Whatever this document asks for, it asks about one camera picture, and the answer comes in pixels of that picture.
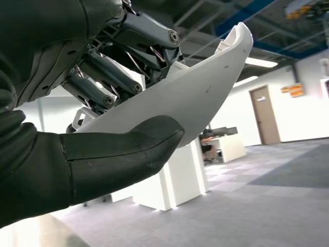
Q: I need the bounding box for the white display plinth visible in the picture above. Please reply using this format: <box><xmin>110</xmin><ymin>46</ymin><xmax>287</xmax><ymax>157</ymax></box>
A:
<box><xmin>110</xmin><ymin>138</ymin><xmax>209</xmax><ymax>211</ymax></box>

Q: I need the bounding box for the person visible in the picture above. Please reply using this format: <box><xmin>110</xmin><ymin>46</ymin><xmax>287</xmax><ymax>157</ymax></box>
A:
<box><xmin>200</xmin><ymin>129</ymin><xmax>219</xmax><ymax>163</ymax></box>

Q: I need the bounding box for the white desk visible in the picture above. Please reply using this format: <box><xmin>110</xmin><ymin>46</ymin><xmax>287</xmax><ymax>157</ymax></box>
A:
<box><xmin>203</xmin><ymin>133</ymin><xmax>248</xmax><ymax>164</ymax></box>

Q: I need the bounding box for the ceiling strip light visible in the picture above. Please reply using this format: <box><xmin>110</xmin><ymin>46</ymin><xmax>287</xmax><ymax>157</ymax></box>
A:
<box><xmin>244</xmin><ymin>57</ymin><xmax>278</xmax><ymax>68</ymax></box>

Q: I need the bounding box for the brown door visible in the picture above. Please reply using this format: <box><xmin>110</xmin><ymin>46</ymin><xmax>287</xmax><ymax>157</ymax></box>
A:
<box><xmin>249</xmin><ymin>85</ymin><xmax>281</xmax><ymax>146</ymax></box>

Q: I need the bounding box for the orange wall sign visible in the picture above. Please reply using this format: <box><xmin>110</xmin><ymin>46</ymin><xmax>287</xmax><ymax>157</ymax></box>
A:
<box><xmin>281</xmin><ymin>83</ymin><xmax>305</xmax><ymax>98</ymax></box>

